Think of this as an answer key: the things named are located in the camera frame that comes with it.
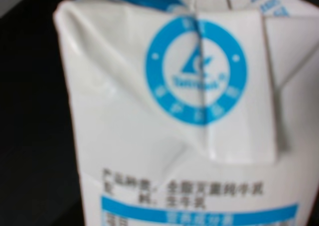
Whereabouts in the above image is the white blue milk carton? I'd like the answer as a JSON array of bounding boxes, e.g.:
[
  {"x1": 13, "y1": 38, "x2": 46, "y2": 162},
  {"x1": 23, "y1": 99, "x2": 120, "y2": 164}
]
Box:
[{"x1": 53, "y1": 0, "x2": 319, "y2": 226}]

